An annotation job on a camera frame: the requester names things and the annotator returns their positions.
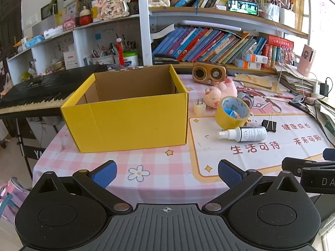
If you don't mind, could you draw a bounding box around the black binder clip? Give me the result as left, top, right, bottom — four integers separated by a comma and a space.
261, 112, 277, 133

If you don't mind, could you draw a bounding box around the white spray bottle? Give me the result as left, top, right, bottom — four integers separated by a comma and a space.
219, 126, 267, 142

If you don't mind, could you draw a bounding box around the staples box with cat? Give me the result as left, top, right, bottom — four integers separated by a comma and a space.
245, 118, 259, 127

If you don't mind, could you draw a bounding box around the yellow packing tape roll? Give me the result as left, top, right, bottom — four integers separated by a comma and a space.
215, 96, 250, 130

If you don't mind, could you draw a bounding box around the purple toy truck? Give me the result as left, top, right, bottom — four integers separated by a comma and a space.
237, 91, 254, 109

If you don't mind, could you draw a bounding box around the white charger plug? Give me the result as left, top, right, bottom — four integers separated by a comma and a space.
194, 99, 206, 116

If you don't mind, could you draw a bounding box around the cartoon desk mat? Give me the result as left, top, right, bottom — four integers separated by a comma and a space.
183, 83, 334, 183

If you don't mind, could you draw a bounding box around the black power adapter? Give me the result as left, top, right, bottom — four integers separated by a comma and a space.
320, 77, 333, 97

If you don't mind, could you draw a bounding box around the blue crumpled packet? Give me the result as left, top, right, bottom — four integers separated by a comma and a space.
224, 109, 236, 118

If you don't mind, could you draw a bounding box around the pink checked tablecloth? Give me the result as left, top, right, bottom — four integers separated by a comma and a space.
32, 73, 335, 206

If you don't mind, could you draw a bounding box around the pink backpack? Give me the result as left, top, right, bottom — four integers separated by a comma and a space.
0, 177, 30, 224

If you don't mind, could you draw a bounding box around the yellow cardboard box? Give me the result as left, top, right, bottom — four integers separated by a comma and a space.
61, 65, 188, 153

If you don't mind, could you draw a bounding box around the pink pig plush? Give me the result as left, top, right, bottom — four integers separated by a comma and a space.
203, 78, 237, 109

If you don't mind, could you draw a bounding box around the pink portable fan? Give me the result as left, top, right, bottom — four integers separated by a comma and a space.
297, 44, 316, 77

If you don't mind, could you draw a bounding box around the black electronic keyboard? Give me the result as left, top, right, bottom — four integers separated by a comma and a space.
1, 65, 107, 119

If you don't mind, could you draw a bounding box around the wooden retro radio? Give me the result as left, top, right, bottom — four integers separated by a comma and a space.
192, 62, 227, 86

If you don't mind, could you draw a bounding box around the white pen holder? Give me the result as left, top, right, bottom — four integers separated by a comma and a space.
91, 55, 115, 65

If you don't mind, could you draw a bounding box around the white green-lid jar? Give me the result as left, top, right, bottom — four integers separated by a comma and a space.
123, 50, 139, 67

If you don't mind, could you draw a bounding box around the white bookshelf unit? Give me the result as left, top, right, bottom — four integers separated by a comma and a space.
7, 0, 309, 85

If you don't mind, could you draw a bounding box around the red round doll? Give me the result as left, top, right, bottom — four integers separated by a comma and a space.
79, 6, 93, 26

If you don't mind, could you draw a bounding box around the smartphone on shelf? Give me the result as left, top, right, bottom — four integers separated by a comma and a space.
228, 0, 258, 16

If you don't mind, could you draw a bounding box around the pink paper doll decoration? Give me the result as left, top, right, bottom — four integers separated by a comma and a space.
97, 0, 131, 20

